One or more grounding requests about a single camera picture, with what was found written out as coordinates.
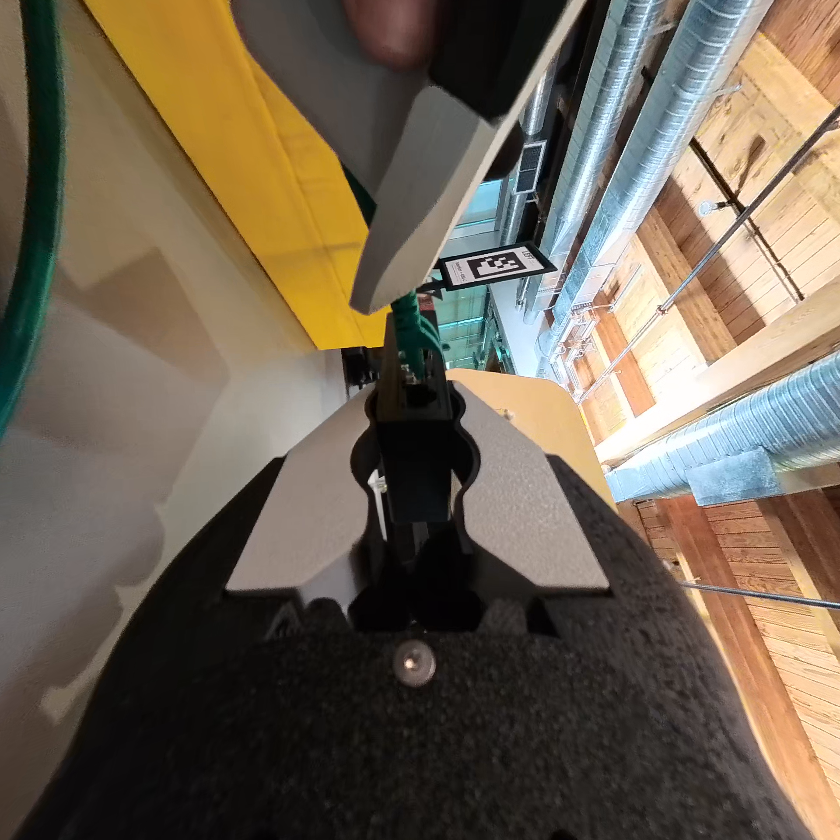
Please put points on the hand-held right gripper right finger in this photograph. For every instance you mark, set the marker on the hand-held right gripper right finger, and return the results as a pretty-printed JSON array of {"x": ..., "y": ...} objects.
[{"x": 531, "y": 525}]

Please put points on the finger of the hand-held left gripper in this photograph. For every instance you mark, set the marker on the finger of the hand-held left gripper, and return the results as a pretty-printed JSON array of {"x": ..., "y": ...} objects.
[{"x": 426, "y": 164}]

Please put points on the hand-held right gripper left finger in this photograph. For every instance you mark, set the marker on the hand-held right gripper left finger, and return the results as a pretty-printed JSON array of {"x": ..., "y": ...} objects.
[{"x": 295, "y": 525}]

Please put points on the black ethernet switch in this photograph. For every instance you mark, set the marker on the black ethernet switch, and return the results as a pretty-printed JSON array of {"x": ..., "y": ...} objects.
[{"x": 417, "y": 459}]

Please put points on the yellow storage bin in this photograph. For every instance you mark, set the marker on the yellow storage bin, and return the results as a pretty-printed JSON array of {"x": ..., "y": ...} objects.
[{"x": 262, "y": 164}]

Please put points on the person's left hand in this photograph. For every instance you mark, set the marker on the person's left hand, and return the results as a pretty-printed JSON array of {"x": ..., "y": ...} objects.
[{"x": 394, "y": 26}]

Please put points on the wooden stand with white base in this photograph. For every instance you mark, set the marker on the wooden stand with white base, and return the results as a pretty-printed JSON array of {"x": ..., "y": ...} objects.
[{"x": 538, "y": 420}]

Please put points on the black white marker sign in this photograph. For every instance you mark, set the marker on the black white marker sign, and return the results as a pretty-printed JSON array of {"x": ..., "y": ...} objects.
[{"x": 495, "y": 266}]

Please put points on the silver air duct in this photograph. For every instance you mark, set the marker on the silver air duct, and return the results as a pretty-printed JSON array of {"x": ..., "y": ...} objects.
[
  {"x": 610, "y": 79},
  {"x": 754, "y": 426},
  {"x": 669, "y": 131}
]

